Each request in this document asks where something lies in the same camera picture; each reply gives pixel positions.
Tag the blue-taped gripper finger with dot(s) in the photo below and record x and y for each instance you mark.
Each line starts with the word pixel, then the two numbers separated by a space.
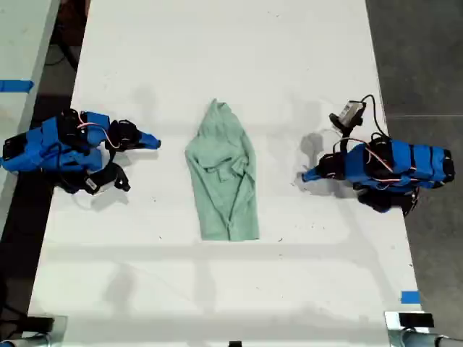
pixel 149 137
pixel 313 171
pixel 150 145
pixel 314 178

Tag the pale green t-shirt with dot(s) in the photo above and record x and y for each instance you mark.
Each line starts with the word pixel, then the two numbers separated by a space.
pixel 224 173

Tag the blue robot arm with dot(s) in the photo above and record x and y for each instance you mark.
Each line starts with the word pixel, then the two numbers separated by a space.
pixel 32 152
pixel 408 162

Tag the long blue tape strip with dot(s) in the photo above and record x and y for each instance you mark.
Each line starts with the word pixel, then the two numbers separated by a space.
pixel 14 86

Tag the white side table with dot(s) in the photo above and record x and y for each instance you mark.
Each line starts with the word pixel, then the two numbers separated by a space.
pixel 21 36

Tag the short blue tape piece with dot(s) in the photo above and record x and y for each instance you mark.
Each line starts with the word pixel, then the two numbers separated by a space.
pixel 410 297

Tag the small black box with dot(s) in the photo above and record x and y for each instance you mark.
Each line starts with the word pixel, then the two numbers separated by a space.
pixel 416 320
pixel 40 323

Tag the metal table clamp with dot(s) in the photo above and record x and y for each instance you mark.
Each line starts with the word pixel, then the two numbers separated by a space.
pixel 408 338
pixel 54 336

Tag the black camera stalk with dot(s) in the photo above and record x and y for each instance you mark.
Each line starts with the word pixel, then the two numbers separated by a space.
pixel 113 157
pixel 345 139

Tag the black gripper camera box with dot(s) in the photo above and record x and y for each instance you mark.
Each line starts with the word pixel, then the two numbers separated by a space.
pixel 105 180
pixel 349 112

